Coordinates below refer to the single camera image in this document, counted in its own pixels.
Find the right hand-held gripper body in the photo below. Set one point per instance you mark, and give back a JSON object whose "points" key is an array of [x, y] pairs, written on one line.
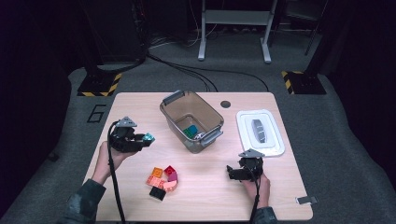
{"points": [[251, 171]]}

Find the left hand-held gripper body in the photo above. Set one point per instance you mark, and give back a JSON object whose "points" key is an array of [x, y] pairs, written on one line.
{"points": [[124, 141]]}

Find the cyan building block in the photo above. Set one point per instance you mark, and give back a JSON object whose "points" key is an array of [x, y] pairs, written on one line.
{"points": [[148, 137]]}

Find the red building block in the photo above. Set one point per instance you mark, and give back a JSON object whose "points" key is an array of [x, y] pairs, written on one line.
{"points": [[169, 170]]}

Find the salmon building block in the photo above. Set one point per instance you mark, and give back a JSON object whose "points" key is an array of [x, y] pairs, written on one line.
{"points": [[155, 181]]}

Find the clear brown storage box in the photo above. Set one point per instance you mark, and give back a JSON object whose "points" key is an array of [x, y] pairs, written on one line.
{"points": [[174, 109]]}

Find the rounded pink building block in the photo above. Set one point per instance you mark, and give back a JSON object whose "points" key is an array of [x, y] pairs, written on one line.
{"points": [[170, 185]]}

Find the small white grey toy car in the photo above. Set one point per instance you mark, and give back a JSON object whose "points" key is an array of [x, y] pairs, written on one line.
{"points": [[199, 135]]}

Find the black building block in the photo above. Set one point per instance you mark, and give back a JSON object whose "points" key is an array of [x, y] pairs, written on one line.
{"points": [[157, 193]]}

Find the person's right hand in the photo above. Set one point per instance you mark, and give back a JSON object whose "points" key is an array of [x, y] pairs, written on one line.
{"points": [[263, 193]]}

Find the person's left hand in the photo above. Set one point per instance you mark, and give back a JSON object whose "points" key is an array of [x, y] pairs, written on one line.
{"points": [[106, 161]]}

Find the black yellow-striped stand base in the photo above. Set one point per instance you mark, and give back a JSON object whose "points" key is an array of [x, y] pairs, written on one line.
{"points": [[306, 84], [98, 85]]}

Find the grey tape tab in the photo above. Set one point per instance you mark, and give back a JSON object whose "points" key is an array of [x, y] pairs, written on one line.
{"points": [[307, 200]]}

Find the dark round table grommet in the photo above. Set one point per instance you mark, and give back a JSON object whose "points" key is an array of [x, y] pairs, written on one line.
{"points": [[225, 104]]}

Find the white metal stand frame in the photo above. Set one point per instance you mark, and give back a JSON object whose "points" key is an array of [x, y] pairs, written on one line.
{"points": [[236, 17]]}

